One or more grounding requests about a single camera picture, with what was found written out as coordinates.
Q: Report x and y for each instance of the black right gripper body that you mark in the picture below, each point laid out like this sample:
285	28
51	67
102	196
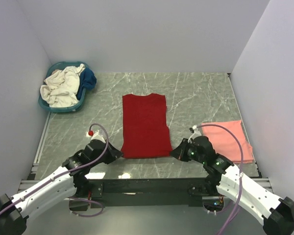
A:
187	152

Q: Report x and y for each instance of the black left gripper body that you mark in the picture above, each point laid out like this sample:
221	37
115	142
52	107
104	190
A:
109	157

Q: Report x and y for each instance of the red t shirt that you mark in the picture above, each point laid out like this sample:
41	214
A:
145	130

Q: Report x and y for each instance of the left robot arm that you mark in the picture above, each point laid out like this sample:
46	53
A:
66	181

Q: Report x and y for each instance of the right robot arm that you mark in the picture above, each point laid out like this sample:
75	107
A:
274	213

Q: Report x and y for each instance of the folded pink t shirt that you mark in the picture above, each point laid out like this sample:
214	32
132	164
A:
225	144

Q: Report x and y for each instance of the black base beam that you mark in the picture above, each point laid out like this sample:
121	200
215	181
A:
193	192

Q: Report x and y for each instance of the blue t shirt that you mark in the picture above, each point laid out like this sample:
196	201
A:
87	81

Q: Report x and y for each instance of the cream white t shirt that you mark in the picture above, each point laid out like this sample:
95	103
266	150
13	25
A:
61	87

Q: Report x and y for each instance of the teal laundry basket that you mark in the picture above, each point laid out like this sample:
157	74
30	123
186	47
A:
53	68

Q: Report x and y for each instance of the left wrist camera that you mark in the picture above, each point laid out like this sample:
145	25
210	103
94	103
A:
97	135

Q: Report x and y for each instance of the aluminium rail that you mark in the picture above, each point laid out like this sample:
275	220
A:
158	168

